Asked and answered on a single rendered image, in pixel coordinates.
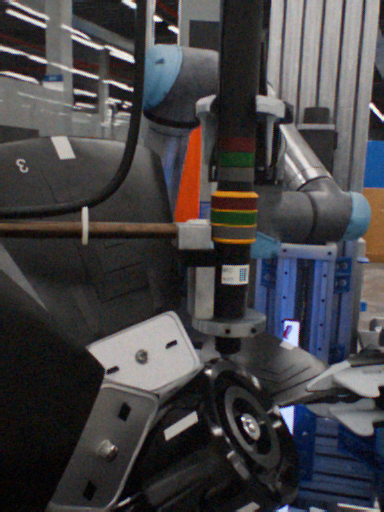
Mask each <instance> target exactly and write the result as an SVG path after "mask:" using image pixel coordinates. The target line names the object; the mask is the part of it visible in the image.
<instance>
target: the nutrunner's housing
mask: <svg viewBox="0 0 384 512"><path fill-rule="evenodd" d="M213 250H216V251H217V252H218V257H217V267H214V292H213V315H214V316H217V317H221V318H242V317H245V316H246V302H247V292H248V290H249V273H250V254H251V244H223V243H216V242H213ZM215 350H217V351H218V352H219V353H222V354H235V353H237V352H239V351H240V350H241V337H238V338H232V337H219V336H215Z"/></svg>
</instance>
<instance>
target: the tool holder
mask: <svg viewBox="0 0 384 512"><path fill-rule="evenodd" d="M173 223H177V237H176V239H172V245H173V246H174V247H176V260H177V261H178V262H179V263H181V264H182V265H183V266H184V267H189V269H188V298H187V311H188V312H189V313H190V314H191V316H192V327H193V328H194V329H195V330H197V331H199V332H201V333H204V334H208V335H212V336H219V337H232V338H238V337H250V336H255V335H259V334H261V333H263V332H264V331H265V330H266V315H265V314H264V313H262V312H260V311H257V310H254V309H250V308H246V316H245V317H242V318H221V317H217V316H214V315H213V292H214V267H217V257H218V252H217V251H216V250H213V249H211V248H210V238H211V226H210V225H208V224H187V223H186V222H173Z"/></svg>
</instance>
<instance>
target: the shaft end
mask: <svg viewBox="0 0 384 512"><path fill-rule="evenodd" d="M241 423H242V426H243V428H244V431H245V432H246V434H247V435H248V436H250V437H251V438H252V439H254V440H257V439H259V437H260V430H259V426H258V424H257V422H256V420H255V419H254V418H253V417H252V416H250V415H248V414H246V413H244V414H242V416H241Z"/></svg>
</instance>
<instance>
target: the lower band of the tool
mask: <svg viewBox="0 0 384 512"><path fill-rule="evenodd" d="M211 196H218V197H237V198H257V197H259V196H257V195H256V194H254V193H232V192H217V191H216V192H215V193H212V194H211ZM210 210H216V211H227V212H257V210H254V211H236V210H220V209H211V208H210ZM210 224H214V225H223V226H256V224H254V225H228V224H218V223H211V222H210ZM210 240H211V241H212V242H216V243H223V244H252V243H254V242H255V240H256V239H253V240H225V239H217V238H210Z"/></svg>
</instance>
